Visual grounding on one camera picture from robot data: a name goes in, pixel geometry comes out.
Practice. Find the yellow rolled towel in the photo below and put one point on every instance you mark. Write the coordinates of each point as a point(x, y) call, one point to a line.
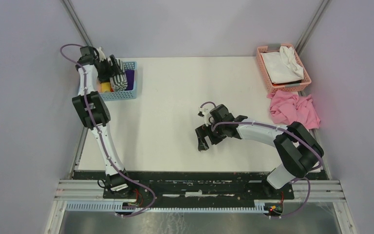
point(105, 87)

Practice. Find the pink plastic basket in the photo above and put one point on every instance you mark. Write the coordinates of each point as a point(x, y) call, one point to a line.
point(288, 87)

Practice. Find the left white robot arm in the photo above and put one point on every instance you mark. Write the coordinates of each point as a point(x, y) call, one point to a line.
point(95, 116)

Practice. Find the white folded cloth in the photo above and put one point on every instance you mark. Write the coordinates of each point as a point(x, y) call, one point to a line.
point(282, 66)

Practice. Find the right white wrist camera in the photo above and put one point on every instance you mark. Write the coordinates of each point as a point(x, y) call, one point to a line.
point(204, 112)

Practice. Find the green white striped towel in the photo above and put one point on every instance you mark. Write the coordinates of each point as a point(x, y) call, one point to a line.
point(119, 80)

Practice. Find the pink crumpled towel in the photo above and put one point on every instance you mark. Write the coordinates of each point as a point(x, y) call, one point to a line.
point(286, 108)

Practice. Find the blue plastic basket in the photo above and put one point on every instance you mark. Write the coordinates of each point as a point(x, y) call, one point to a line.
point(124, 95)

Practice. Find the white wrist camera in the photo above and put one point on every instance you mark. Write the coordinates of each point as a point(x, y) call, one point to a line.
point(101, 54)
point(204, 112)

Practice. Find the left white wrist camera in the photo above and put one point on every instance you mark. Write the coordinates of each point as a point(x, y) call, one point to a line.
point(101, 54)

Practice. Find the aluminium frame rails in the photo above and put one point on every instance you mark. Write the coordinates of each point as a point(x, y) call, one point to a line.
point(156, 134)

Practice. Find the purple towel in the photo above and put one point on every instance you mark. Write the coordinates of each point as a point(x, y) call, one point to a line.
point(130, 75)

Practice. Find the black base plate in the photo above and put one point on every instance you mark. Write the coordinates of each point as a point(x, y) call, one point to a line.
point(193, 189)

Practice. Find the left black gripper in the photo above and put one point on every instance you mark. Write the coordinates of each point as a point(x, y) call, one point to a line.
point(112, 70)

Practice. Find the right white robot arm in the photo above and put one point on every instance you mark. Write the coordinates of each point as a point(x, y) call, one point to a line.
point(298, 150)

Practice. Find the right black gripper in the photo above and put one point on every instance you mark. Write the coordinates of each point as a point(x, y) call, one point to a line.
point(203, 131)

